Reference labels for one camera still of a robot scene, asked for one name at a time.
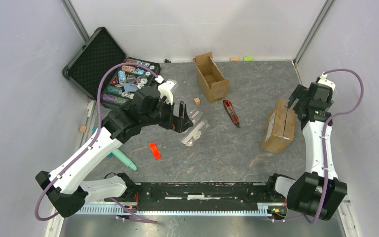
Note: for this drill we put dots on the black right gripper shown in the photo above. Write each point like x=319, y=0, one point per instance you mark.
x=299, y=93

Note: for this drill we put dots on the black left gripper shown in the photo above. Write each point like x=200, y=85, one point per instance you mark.
x=178, y=124

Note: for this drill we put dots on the brown cardboard box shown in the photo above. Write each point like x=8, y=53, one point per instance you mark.
x=280, y=128

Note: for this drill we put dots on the red black utility knife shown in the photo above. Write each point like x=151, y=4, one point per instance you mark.
x=231, y=113

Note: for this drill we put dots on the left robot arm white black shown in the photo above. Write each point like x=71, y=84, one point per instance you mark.
x=65, y=186

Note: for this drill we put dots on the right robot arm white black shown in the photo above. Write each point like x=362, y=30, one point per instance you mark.
x=318, y=192

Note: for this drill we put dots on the open empty cardboard box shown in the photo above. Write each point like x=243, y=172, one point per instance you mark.
x=210, y=78

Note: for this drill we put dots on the clear plastic bag with part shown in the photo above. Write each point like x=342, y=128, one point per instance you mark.
x=191, y=137

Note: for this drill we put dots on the orange curved plastic piece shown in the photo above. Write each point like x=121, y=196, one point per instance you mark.
x=155, y=151

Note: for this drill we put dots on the mint green marker pen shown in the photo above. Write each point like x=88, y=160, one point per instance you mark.
x=124, y=160

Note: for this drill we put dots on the wooden cube at left edge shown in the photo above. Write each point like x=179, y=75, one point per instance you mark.
x=83, y=129

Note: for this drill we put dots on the black poker chip case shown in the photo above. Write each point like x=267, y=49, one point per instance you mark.
x=102, y=68

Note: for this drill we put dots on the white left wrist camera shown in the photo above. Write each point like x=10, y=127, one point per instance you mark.
x=166, y=88

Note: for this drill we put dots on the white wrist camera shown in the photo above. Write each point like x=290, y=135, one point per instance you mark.
x=166, y=88
x=322, y=79

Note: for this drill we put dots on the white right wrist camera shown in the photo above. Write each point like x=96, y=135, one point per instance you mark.
x=322, y=79

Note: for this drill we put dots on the green eraser block at wall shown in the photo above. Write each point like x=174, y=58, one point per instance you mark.
x=248, y=59

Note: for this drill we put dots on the orange eraser block at wall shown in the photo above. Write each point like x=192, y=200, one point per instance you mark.
x=234, y=59

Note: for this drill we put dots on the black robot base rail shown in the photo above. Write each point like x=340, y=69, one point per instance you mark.
x=200, y=196

